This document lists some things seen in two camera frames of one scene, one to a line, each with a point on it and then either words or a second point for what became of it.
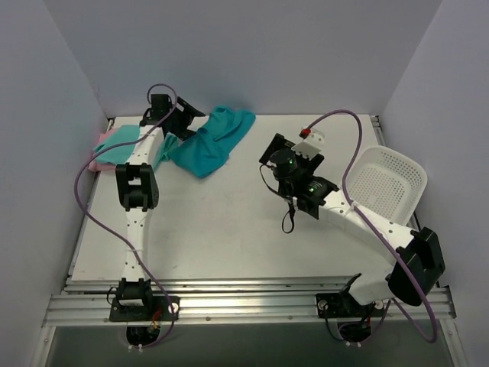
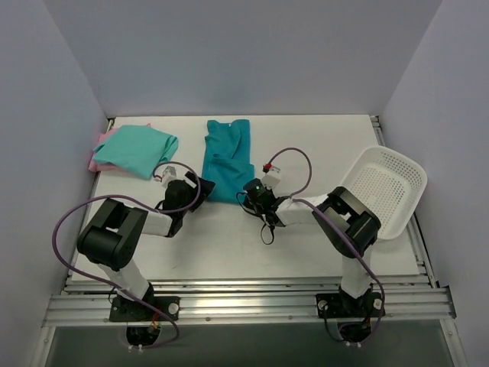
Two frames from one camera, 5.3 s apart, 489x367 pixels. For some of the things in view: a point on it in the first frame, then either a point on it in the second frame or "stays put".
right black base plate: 337,306 stays put
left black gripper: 185,115 -> 199,185
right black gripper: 273,147 -> 249,199
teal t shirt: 208,150 -> 227,160
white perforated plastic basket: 386,182 stays put
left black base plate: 161,309 stays put
